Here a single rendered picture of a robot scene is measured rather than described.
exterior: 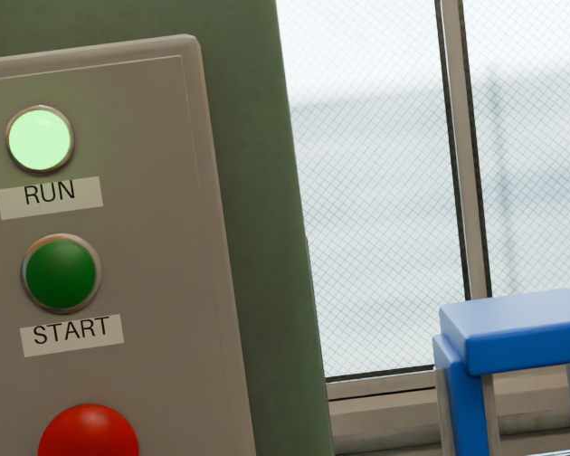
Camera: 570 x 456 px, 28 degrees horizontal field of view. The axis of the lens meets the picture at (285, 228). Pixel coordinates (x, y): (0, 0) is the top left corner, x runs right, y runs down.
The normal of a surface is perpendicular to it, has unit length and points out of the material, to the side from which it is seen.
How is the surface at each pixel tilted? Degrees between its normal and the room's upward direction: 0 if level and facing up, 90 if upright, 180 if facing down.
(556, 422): 90
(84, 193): 90
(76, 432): 81
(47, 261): 87
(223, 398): 90
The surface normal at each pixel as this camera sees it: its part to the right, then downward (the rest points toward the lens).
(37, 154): 0.07, 0.21
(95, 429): 0.13, -0.01
